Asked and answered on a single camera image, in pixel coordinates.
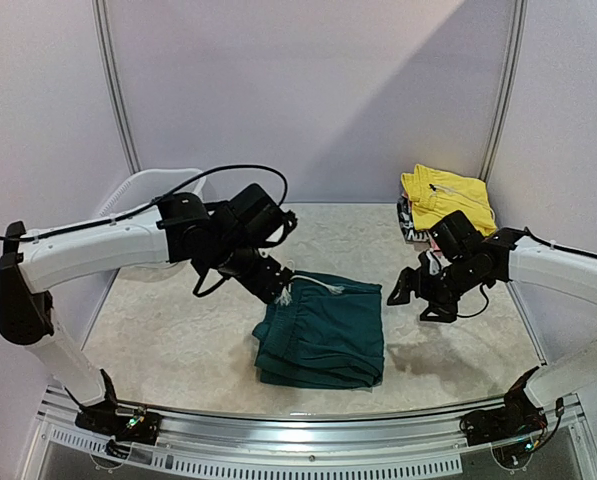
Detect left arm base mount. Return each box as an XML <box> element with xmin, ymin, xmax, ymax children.
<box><xmin>67</xmin><ymin>370</ymin><xmax>163</xmax><ymax>460</ymax></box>

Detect pink folded garment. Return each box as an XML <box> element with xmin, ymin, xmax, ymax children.
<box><xmin>429</xmin><ymin>237</ymin><xmax>443</xmax><ymax>256</ymax></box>

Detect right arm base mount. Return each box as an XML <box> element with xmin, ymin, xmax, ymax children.
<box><xmin>459</xmin><ymin>396</ymin><xmax>565</xmax><ymax>470</ymax></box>

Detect yellow folded shorts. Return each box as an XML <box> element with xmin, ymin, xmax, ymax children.
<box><xmin>401</xmin><ymin>164</ymin><xmax>497</xmax><ymax>236</ymax></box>

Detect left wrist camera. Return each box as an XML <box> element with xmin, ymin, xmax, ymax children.
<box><xmin>228</xmin><ymin>183</ymin><xmax>283</xmax><ymax>240</ymax></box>

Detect aluminium front rail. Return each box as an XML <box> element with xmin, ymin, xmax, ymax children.
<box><xmin>35</xmin><ymin>387</ymin><xmax>592</xmax><ymax>474</ymax></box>

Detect white plastic laundry basket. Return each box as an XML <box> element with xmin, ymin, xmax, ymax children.
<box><xmin>88</xmin><ymin>168</ymin><xmax>201</xmax><ymax>273</ymax></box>

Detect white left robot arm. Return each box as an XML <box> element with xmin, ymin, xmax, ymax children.
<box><xmin>0</xmin><ymin>184</ymin><xmax>297</xmax><ymax>434</ymax></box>

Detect right aluminium frame post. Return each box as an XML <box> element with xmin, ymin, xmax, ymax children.
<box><xmin>479</xmin><ymin>0</ymin><xmax>528</xmax><ymax>183</ymax></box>

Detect left aluminium frame post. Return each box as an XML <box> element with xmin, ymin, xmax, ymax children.
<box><xmin>92</xmin><ymin>0</ymin><xmax>141</xmax><ymax>174</ymax></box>

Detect black white patterned garment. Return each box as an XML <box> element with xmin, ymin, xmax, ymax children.
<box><xmin>396</xmin><ymin>196</ymin><xmax>429</xmax><ymax>244</ymax></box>

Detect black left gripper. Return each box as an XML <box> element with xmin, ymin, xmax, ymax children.
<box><xmin>210</xmin><ymin>239</ymin><xmax>296</xmax><ymax>305</ymax></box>

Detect aluminium frame post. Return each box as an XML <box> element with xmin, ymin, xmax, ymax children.
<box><xmin>92</xmin><ymin>0</ymin><xmax>141</xmax><ymax>174</ymax></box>
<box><xmin>479</xmin><ymin>0</ymin><xmax>528</xmax><ymax>183</ymax></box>

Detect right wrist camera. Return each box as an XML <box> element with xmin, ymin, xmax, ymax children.
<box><xmin>429</xmin><ymin>210</ymin><xmax>484</xmax><ymax>262</ymax></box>

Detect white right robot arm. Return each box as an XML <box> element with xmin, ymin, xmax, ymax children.
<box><xmin>387</xmin><ymin>226</ymin><xmax>597</xmax><ymax>436</ymax></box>

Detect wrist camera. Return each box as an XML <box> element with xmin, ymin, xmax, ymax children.
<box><xmin>228</xmin><ymin>183</ymin><xmax>283</xmax><ymax>240</ymax></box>
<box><xmin>429</xmin><ymin>210</ymin><xmax>484</xmax><ymax>262</ymax></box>

